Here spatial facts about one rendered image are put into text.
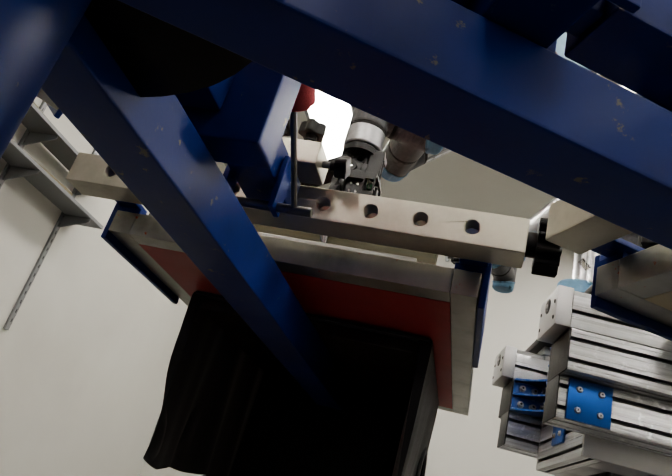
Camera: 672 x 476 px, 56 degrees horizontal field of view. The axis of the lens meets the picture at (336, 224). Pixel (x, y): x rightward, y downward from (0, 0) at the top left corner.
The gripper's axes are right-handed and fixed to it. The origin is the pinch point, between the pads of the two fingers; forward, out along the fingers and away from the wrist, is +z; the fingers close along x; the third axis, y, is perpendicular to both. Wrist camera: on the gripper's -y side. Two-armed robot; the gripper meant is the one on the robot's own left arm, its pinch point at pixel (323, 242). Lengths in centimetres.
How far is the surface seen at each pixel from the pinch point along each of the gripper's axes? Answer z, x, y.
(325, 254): 10.1, -18.6, 6.5
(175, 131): 18, -59, 3
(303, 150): 1.7, -32.8, 3.8
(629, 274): 11, -31, 45
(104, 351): -15, 261, -200
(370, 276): 12.2, -18.6, 13.9
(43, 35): 27, -81, 9
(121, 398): 6, 302, -200
